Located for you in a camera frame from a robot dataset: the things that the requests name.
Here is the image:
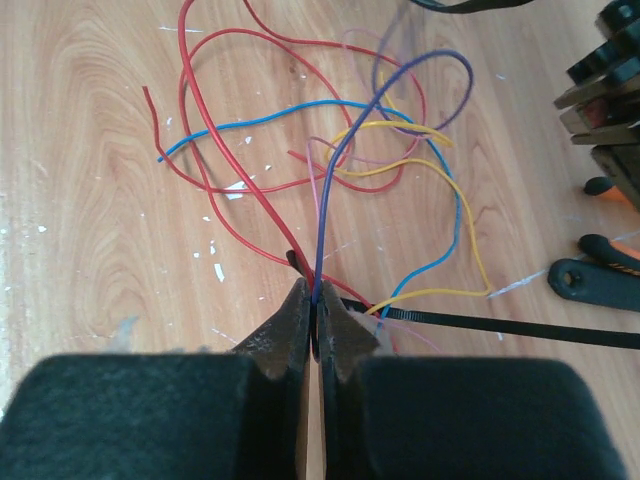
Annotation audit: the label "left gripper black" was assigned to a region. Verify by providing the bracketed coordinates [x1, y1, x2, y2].
[554, 1, 639, 208]

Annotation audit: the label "pink wire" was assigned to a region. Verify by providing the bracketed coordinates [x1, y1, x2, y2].
[305, 27, 441, 354]

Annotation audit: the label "blue wire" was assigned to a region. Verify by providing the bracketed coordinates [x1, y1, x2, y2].
[157, 98, 461, 341]

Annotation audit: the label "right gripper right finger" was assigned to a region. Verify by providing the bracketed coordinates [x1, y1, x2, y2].
[316, 284, 627, 479]

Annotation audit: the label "purple grey wire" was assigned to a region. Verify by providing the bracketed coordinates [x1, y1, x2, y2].
[312, 48, 475, 306]

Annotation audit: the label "black zip tie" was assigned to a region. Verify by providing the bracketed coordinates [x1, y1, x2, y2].
[285, 249, 640, 351]

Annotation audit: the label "black adjustable wrench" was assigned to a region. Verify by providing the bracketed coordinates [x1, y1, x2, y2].
[547, 259, 639, 312]

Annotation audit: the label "small orange needle-nose pliers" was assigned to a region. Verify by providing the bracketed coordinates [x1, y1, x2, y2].
[578, 176, 639, 277]

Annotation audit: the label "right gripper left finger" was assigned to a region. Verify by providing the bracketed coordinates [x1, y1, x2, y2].
[1, 280, 311, 479]

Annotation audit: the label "yellow wire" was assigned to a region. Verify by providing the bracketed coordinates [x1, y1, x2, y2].
[324, 72, 494, 316]

